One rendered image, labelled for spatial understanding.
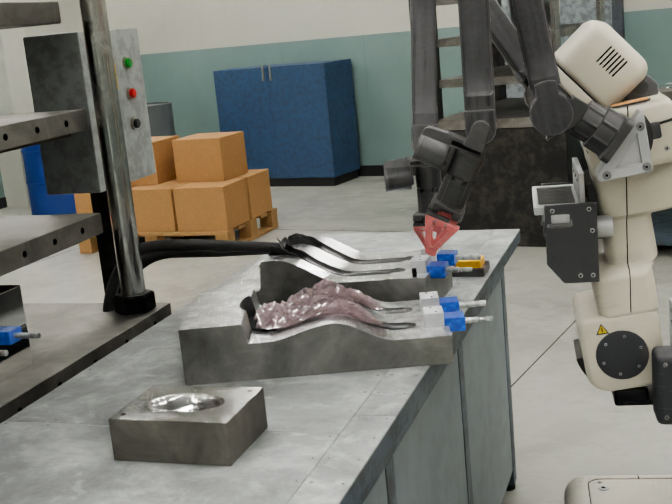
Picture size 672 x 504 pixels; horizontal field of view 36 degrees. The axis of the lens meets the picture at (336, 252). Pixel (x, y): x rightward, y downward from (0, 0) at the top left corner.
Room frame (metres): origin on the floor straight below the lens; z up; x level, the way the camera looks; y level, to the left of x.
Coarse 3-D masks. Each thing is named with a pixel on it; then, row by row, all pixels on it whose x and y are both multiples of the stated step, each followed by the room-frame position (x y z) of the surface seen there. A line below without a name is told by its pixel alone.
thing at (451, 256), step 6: (420, 252) 2.26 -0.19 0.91; (438, 252) 2.26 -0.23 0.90; (444, 252) 2.26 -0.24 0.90; (450, 252) 2.25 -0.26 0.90; (456, 252) 2.26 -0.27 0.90; (432, 258) 2.25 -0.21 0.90; (438, 258) 2.25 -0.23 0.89; (444, 258) 2.24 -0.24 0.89; (450, 258) 2.24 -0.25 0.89; (456, 258) 2.25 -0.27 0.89; (462, 258) 2.24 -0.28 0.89; (468, 258) 2.24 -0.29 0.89; (474, 258) 2.23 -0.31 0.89; (480, 258) 2.24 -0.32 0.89; (450, 264) 2.24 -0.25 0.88
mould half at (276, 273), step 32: (288, 256) 2.24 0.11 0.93; (320, 256) 2.29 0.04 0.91; (352, 256) 2.36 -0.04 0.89; (384, 256) 2.36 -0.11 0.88; (224, 288) 2.30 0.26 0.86; (256, 288) 2.27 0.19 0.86; (288, 288) 2.20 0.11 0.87; (352, 288) 2.15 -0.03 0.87; (384, 288) 2.13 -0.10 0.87; (416, 288) 2.10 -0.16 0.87; (448, 288) 2.30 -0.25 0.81
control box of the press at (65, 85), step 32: (128, 32) 2.80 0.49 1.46; (32, 64) 2.61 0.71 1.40; (64, 64) 2.58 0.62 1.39; (128, 64) 2.75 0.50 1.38; (32, 96) 2.62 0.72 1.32; (64, 96) 2.59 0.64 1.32; (128, 96) 2.75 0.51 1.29; (96, 128) 2.59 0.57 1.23; (128, 128) 2.74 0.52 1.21; (64, 160) 2.60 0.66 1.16; (96, 160) 2.57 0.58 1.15; (128, 160) 2.72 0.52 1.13; (64, 192) 2.60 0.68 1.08; (96, 192) 2.57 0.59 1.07
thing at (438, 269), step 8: (416, 256) 2.19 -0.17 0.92; (424, 256) 2.18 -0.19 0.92; (416, 264) 2.15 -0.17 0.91; (424, 264) 2.14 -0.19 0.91; (432, 264) 2.15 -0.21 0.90; (440, 264) 2.15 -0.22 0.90; (448, 264) 2.17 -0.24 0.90; (424, 272) 2.14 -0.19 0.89; (432, 272) 2.14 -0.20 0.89; (440, 272) 2.13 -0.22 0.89; (448, 272) 2.16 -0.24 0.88
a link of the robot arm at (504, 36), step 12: (492, 0) 2.33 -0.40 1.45; (492, 12) 2.32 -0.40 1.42; (504, 12) 2.33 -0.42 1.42; (492, 24) 2.32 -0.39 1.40; (504, 24) 2.32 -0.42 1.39; (492, 36) 2.32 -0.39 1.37; (504, 36) 2.31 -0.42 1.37; (516, 36) 2.31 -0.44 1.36; (504, 48) 2.31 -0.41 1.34; (516, 48) 2.30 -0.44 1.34; (516, 60) 2.30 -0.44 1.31; (516, 72) 2.30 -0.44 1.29; (528, 84) 2.33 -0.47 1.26
